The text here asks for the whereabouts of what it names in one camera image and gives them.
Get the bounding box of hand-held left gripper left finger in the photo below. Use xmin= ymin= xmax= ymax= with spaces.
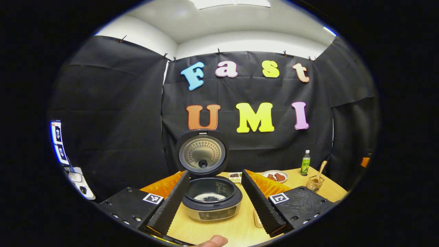
xmin=98 ymin=170 xmax=190 ymax=235

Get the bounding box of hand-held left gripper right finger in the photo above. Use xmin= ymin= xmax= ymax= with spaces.
xmin=241 ymin=169 xmax=338 ymax=238

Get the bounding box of white rice with dark beans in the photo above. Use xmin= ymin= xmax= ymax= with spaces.
xmin=194 ymin=193 xmax=227 ymax=202

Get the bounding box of wooden spoon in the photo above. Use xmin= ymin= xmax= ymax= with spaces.
xmin=310 ymin=161 xmax=328 ymax=186

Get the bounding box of white round plate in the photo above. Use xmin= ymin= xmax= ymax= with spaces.
xmin=261 ymin=170 xmax=289 ymax=184

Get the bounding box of black backdrop cloth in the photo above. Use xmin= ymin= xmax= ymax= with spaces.
xmin=48 ymin=34 xmax=379 ymax=203

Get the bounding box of green drink bottle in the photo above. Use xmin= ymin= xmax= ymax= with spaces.
xmin=300 ymin=150 xmax=311 ymax=176

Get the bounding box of white power strip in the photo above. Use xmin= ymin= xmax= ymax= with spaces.
xmin=65 ymin=167 xmax=96 ymax=200

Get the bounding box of large ceiling light panel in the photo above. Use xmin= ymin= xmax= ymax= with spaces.
xmin=189 ymin=0 xmax=271 ymax=10

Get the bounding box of blue bordered wall poster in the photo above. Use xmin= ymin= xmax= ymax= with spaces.
xmin=50 ymin=120 xmax=71 ymax=166

